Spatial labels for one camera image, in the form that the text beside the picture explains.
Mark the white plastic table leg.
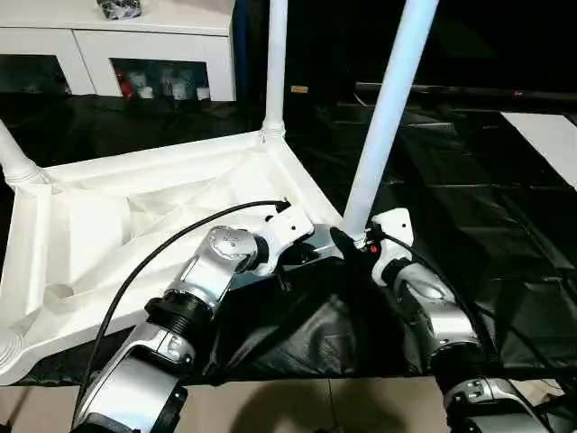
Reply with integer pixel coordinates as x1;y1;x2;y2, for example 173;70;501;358
0;119;50;187
340;0;442;241
0;331;29;376
261;0;290;140

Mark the black work mat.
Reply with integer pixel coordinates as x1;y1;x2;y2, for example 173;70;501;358
0;92;577;389

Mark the white flat board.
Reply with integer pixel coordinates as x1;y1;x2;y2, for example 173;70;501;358
499;111;577;189

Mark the blue vertical panel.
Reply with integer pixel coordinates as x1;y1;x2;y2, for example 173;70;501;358
233;0;252;103

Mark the small red bottle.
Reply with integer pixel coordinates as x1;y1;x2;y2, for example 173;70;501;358
115;68;135;99

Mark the white glass-door cabinet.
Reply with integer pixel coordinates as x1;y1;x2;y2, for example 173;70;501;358
0;0;239;104

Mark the grey glossy object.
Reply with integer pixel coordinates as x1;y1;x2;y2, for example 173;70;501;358
96;0;146;23

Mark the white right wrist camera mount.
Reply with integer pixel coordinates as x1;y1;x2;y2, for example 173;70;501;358
370;207;416;287

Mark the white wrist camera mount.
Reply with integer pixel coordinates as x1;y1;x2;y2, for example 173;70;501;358
259;203;317;277
370;207;416;287

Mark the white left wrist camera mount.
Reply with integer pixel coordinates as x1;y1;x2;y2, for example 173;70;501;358
259;203;317;277

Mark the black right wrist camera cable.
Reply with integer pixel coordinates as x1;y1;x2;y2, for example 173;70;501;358
374;228;499;364

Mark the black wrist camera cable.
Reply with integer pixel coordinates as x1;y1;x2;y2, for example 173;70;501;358
374;228;499;364
72;198;293;433

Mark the black left wrist camera cable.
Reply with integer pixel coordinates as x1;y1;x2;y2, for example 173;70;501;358
72;198;293;433

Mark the black metal rail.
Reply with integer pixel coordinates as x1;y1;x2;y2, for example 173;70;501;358
354;80;577;108

